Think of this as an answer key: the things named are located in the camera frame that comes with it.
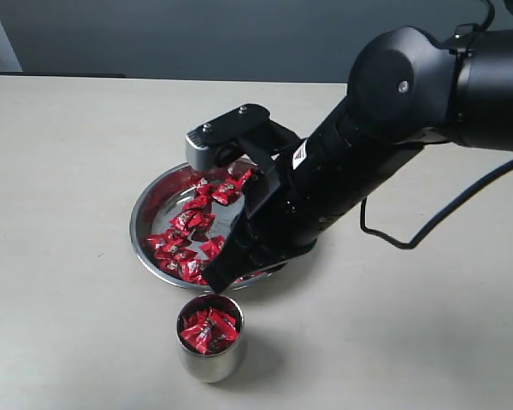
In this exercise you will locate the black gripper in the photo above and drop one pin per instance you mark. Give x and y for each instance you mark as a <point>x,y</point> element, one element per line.
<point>310,188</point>

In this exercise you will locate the red candy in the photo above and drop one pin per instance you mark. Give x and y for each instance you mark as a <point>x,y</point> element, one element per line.
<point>245,178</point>
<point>221,331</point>
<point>191,271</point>
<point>197,331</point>
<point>170,266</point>
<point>226,194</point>
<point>165,245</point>
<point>192,220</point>
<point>205,188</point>

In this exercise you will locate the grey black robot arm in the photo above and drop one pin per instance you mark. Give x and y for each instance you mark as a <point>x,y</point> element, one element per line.
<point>406,91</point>

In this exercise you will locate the round steel plate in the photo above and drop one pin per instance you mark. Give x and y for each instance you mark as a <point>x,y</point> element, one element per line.
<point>172,193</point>

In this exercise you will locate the steel cup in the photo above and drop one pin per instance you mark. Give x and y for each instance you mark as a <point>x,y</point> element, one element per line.
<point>212,368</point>

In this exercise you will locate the red wrapped candy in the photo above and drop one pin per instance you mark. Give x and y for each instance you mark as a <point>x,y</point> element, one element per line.
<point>191,271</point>
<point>245,178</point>
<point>192,220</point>
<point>226,194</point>
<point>170,266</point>
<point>165,245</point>
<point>205,188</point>

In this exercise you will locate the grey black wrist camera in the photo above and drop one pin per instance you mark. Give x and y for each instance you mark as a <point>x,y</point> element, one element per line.
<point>246,130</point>

